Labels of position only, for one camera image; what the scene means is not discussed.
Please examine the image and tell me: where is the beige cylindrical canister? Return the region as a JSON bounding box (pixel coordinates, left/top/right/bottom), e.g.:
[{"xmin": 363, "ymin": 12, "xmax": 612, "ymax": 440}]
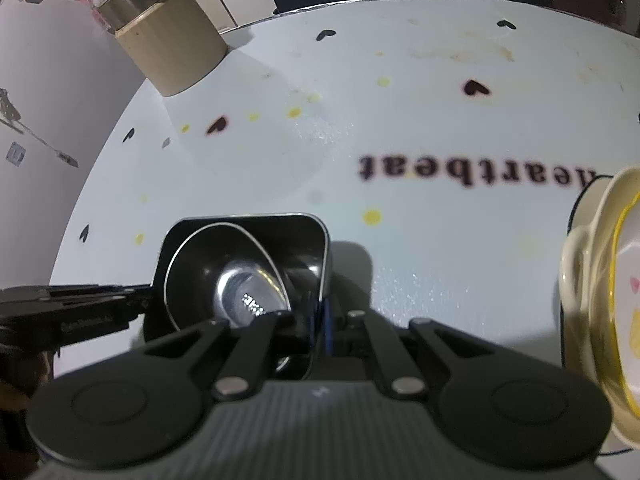
[{"xmin": 92, "ymin": 0, "xmax": 230, "ymax": 98}]

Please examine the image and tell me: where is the round steel bowl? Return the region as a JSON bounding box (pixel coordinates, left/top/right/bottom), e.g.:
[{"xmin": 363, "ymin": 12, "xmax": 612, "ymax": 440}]
[{"xmin": 162, "ymin": 222, "xmax": 296, "ymax": 333}]

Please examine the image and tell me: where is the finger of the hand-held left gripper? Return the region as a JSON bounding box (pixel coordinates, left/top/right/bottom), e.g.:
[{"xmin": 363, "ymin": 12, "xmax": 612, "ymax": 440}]
[{"xmin": 120, "ymin": 284, "xmax": 154, "ymax": 322}]

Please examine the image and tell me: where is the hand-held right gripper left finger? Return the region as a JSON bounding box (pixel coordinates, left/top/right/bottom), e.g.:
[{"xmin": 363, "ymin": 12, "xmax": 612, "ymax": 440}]
[{"xmin": 142, "ymin": 309, "xmax": 308, "ymax": 402}]

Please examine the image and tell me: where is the small rectangular steel container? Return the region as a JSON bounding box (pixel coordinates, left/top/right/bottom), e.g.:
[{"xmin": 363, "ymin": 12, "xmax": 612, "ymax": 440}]
[{"xmin": 143, "ymin": 212, "xmax": 333, "ymax": 381}]

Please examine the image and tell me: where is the cream baking dish with handles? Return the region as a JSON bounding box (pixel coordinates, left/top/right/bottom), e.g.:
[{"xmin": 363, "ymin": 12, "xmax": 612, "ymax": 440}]
[{"xmin": 559, "ymin": 165, "xmax": 640, "ymax": 453}]

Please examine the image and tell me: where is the white plate with dark rim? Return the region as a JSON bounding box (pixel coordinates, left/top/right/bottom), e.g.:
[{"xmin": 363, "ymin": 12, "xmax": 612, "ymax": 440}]
[{"xmin": 565, "ymin": 174, "xmax": 640, "ymax": 458}]

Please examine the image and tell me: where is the floral ceramic bowl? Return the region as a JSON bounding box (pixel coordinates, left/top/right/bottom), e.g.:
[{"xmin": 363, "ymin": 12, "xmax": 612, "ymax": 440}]
[{"xmin": 597, "ymin": 192, "xmax": 640, "ymax": 411}]

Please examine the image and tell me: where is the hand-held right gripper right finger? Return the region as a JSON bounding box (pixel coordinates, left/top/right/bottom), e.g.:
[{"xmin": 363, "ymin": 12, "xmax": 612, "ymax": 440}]
[{"xmin": 320, "ymin": 301, "xmax": 501, "ymax": 402}]

